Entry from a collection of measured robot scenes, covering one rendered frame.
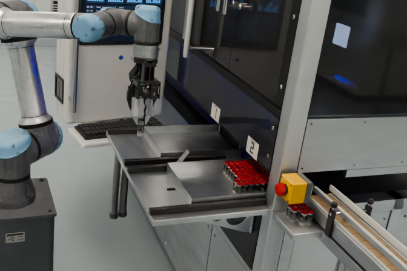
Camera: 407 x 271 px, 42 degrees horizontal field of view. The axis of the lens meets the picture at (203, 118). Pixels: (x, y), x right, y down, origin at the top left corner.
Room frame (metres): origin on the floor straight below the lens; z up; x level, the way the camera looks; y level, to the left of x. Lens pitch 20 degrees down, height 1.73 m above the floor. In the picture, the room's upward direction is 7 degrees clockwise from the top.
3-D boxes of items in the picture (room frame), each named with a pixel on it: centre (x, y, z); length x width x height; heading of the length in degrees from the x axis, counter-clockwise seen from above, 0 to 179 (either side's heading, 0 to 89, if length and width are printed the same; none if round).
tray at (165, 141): (1.96, 0.04, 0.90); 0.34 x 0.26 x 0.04; 114
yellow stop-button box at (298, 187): (1.47, -0.31, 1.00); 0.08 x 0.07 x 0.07; 114
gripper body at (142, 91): (1.52, 0.19, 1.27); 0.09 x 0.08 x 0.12; 24
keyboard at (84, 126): (2.21, 0.36, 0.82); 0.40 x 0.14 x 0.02; 124
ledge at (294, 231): (1.47, -0.35, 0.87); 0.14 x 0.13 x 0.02; 114
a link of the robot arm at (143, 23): (1.53, 0.20, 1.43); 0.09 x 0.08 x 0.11; 70
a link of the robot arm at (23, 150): (1.54, 0.60, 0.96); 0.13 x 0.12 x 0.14; 160
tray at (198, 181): (1.65, -0.10, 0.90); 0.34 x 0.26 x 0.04; 114
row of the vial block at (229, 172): (1.67, -0.14, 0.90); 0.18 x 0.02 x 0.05; 24
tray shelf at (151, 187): (1.78, 0.03, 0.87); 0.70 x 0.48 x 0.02; 24
